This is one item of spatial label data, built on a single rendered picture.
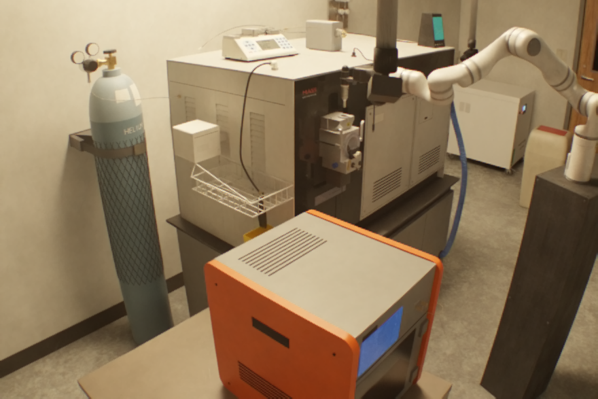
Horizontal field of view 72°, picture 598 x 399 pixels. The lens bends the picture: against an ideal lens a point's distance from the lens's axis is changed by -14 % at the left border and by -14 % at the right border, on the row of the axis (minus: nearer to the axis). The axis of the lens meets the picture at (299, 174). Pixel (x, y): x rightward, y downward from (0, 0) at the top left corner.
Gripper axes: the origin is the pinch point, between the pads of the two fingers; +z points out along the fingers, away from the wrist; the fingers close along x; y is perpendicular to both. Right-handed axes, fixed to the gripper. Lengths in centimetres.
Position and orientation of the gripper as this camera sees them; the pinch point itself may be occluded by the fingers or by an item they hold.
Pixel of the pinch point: (342, 77)
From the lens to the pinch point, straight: 155.6
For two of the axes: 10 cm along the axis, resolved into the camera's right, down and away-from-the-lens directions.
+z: -7.5, -2.6, 6.1
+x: -6.6, 2.9, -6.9
